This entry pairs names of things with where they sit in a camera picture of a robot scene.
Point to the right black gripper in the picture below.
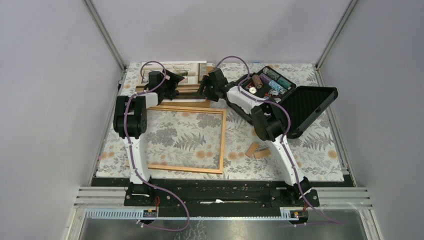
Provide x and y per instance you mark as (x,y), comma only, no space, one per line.
(206,82)

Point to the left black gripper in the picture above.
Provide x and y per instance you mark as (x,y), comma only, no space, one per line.
(173,81)

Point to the brown cardboard backing board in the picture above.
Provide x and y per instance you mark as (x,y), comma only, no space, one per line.
(198,103)

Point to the printed photo of plant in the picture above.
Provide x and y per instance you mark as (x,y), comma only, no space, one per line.
(172,66)

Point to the wooden picture frame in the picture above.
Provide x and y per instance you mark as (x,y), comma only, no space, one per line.
(223,149)

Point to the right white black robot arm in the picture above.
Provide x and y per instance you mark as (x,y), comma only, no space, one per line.
(271,122)

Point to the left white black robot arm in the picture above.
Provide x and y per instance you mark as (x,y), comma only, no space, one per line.
(130,122)

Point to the small wooden block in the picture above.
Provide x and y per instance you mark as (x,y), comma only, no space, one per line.
(262,154)
(252,149)

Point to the black poker chip case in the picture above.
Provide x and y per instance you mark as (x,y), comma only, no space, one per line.
(304,104)

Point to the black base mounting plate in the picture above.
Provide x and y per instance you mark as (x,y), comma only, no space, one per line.
(208,198)

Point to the aluminium rail frame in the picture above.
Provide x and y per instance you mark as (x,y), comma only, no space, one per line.
(107,213)

